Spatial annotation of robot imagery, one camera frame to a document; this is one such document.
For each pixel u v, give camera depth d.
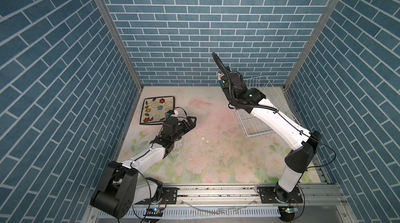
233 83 0.54
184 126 0.76
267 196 0.73
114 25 0.87
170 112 0.78
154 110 1.04
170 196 0.74
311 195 0.76
